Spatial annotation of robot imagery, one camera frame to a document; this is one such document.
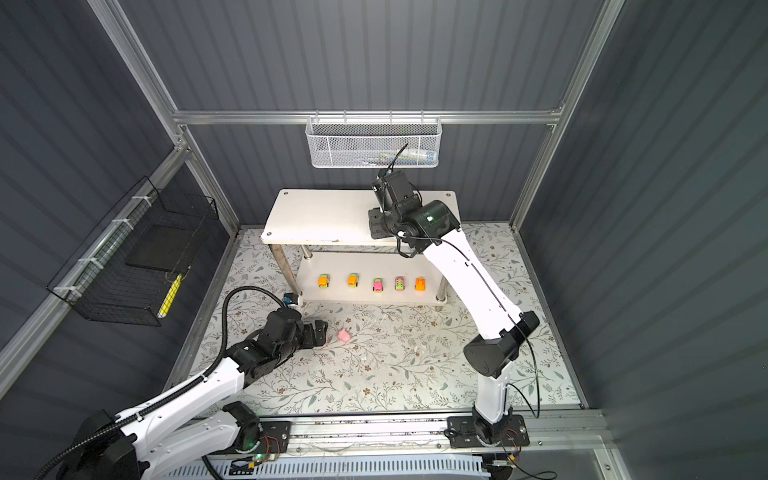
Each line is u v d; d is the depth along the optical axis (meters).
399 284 0.93
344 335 0.89
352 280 0.94
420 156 0.91
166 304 0.67
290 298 0.74
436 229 0.47
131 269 0.72
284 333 0.64
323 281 0.94
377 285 0.93
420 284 0.93
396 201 0.50
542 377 0.83
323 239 0.71
